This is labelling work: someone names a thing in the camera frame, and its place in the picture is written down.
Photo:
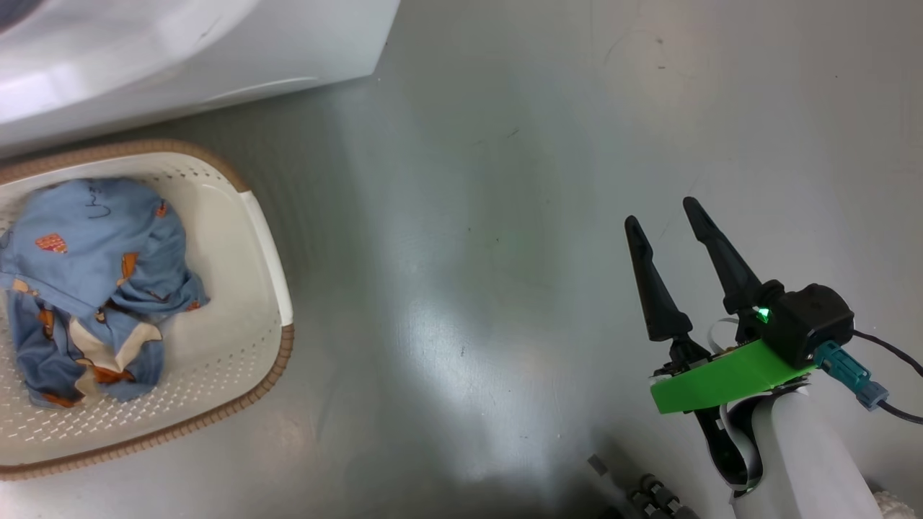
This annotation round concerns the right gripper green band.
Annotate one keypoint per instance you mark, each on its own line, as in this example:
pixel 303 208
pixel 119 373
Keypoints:
pixel 728 378

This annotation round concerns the blue garment with cream collar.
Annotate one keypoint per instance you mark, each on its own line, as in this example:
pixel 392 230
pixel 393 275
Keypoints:
pixel 94 245

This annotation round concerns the grey robot base fittings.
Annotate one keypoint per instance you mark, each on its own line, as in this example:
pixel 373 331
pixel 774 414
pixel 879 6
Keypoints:
pixel 652 497

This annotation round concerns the cream perforated laundry basket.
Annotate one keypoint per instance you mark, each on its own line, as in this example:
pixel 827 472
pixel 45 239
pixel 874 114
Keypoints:
pixel 216 346

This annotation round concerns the white washing machine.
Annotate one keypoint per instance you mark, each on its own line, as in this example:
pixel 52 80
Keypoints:
pixel 216 50

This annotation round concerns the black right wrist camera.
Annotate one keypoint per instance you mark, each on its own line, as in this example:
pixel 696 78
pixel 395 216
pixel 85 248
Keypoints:
pixel 811 324

